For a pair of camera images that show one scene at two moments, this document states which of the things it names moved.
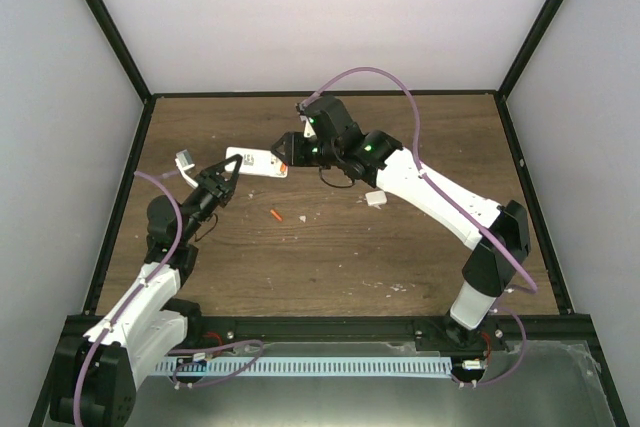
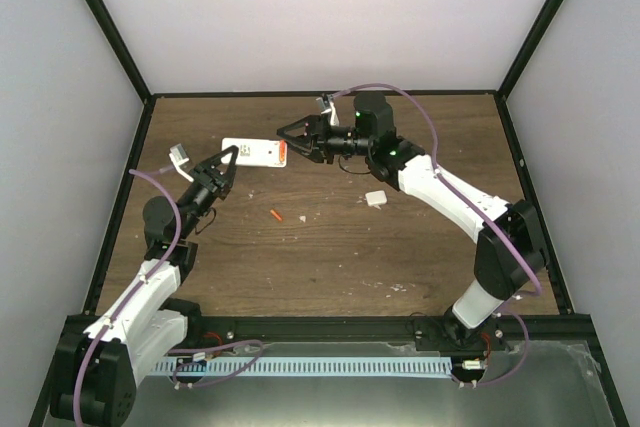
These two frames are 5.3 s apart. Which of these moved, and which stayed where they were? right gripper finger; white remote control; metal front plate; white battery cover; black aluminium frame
Moved: white remote control; right gripper finger
Stayed: metal front plate; white battery cover; black aluminium frame
